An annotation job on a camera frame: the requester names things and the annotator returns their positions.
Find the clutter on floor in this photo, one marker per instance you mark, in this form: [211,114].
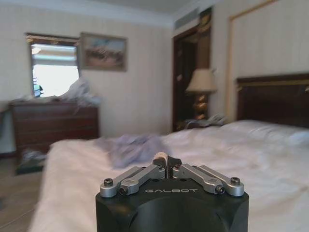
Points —
[30,160]

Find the bed with white sheet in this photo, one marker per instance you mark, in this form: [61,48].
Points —
[193,169]

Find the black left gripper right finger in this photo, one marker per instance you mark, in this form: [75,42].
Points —
[207,180]

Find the window with blind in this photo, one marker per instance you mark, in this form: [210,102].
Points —
[54,68]

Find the table lamp with beige shade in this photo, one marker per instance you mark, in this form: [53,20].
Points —
[201,89]

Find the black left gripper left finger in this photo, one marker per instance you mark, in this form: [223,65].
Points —
[135,179]

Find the dark wooden headboard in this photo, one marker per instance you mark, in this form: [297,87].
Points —
[274,97]

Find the framed landscape painting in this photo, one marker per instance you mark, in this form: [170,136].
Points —
[103,51]

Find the pile of pale clothes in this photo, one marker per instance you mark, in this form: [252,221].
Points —
[80,93]

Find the grey striped cloth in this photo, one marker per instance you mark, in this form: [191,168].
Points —
[205,122]

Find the dark wooden dresser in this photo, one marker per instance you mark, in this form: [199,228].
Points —
[55,124]

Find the pale purple garment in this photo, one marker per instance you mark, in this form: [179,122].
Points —
[137,149]

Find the ceiling air vent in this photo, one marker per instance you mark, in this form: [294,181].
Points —
[187,18]

